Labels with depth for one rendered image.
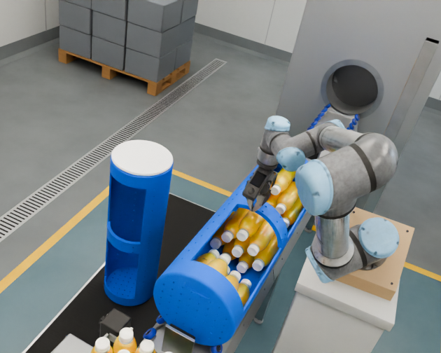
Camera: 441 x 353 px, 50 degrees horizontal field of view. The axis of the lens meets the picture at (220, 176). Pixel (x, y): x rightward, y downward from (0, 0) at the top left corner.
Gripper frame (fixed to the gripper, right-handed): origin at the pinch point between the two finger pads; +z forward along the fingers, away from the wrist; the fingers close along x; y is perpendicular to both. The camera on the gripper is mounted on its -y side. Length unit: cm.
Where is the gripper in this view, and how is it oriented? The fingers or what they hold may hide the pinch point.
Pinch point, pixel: (252, 209)
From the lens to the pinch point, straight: 167.1
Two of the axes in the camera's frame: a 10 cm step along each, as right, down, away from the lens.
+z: -1.8, 8.0, 5.7
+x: -8.8, -3.9, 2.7
